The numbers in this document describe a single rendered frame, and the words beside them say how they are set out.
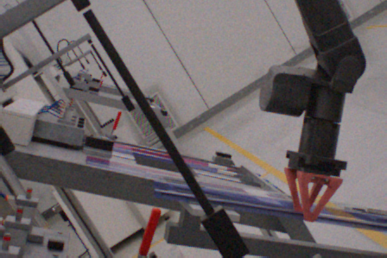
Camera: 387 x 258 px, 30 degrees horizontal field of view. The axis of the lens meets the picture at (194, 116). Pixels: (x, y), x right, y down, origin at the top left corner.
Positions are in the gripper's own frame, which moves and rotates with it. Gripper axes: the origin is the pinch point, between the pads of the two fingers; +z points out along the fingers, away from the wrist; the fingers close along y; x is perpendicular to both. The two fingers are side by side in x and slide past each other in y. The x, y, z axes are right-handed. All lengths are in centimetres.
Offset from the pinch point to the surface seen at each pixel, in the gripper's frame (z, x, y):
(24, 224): 1, -41, 35
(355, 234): 28, 102, -204
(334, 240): 33, 96, -212
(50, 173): 6, -38, -63
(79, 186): 9, -31, -63
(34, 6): -18, -43, 49
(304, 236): 11, 22, -56
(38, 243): 5.2, -39.3, 24.1
